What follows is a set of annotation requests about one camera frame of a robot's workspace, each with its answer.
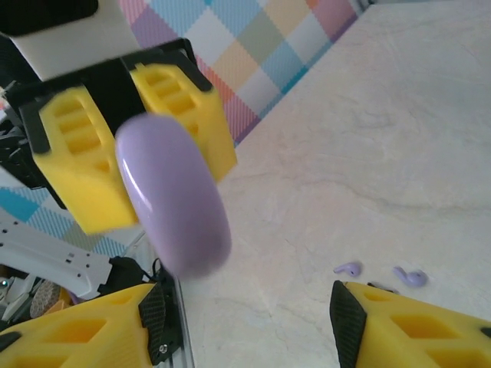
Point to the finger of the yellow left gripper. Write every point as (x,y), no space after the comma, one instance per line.
(88,191)
(207,115)

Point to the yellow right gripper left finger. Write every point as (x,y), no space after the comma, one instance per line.
(76,337)

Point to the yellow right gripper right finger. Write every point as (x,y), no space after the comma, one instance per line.
(414,333)

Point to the purple earbud charging case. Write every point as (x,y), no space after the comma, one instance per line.
(172,191)

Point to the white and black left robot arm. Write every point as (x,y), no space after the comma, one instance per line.
(46,249)

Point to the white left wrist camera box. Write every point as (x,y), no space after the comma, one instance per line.
(76,38)

